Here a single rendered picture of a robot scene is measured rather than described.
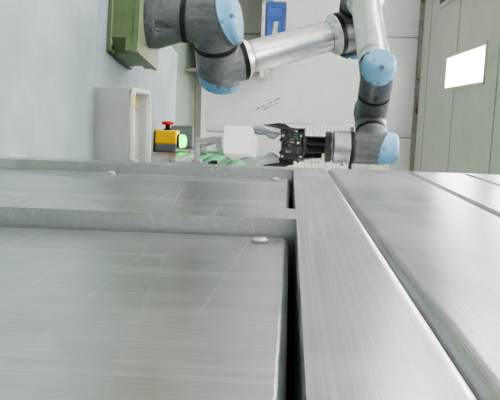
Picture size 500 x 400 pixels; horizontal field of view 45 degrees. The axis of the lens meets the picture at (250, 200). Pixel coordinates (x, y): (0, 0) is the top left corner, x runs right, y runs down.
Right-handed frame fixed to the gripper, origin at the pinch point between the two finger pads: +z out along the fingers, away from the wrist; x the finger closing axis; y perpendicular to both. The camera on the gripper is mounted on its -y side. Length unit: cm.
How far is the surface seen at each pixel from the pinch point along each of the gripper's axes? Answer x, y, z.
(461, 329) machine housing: 17, 126, -16
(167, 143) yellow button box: -4, -51, 29
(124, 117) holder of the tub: -4.5, 9.1, 27.3
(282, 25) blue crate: -183, -525, 3
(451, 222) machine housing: 14, 107, -20
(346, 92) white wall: -123, -598, -77
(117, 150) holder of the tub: 3.0, 8.0, 28.8
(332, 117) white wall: -93, -602, -61
